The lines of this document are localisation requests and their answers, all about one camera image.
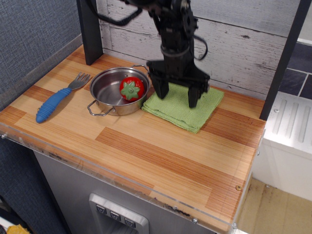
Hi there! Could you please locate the red toy tomato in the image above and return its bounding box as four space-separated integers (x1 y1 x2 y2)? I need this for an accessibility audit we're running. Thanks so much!
119 77 145 101

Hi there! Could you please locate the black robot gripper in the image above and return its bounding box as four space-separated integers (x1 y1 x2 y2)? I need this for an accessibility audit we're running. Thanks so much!
147 47 210 108

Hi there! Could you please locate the white toy sink unit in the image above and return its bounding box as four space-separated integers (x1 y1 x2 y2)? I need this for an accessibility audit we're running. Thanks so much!
252 92 312 200

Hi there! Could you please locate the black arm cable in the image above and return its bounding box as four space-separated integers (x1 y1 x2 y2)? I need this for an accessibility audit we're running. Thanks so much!
84 0 209 61

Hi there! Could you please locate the dark frame post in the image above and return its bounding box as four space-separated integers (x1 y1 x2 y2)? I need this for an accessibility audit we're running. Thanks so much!
259 0 312 120
77 0 103 65

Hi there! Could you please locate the clear acrylic edge guard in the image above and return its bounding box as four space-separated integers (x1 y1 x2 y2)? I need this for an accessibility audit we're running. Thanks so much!
0 121 238 232

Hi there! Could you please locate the grey toy fridge cabinet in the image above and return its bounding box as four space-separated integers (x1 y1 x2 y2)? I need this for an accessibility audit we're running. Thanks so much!
35 153 212 234

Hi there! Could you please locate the dark left frame post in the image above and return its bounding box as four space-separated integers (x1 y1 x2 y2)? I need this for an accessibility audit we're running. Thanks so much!
77 0 103 65

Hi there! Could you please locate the silver dispenser panel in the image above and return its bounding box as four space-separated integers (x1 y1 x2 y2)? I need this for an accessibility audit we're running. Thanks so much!
89 193 150 234

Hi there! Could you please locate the green cloth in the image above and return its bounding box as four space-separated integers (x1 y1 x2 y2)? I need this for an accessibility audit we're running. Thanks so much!
142 83 224 134

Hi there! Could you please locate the yellow object in corner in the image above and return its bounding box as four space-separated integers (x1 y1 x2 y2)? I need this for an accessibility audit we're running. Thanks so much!
6 225 30 234

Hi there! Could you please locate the silver metal pot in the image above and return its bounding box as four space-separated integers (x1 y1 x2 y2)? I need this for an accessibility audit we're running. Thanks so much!
87 65 151 116

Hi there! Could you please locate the blue handled metal fork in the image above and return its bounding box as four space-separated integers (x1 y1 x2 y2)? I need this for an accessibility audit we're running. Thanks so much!
36 72 91 123

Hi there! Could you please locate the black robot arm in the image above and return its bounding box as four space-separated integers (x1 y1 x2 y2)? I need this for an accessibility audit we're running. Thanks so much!
125 0 210 108

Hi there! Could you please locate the dark right frame post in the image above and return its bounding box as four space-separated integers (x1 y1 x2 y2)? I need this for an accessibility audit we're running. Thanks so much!
259 0 312 120

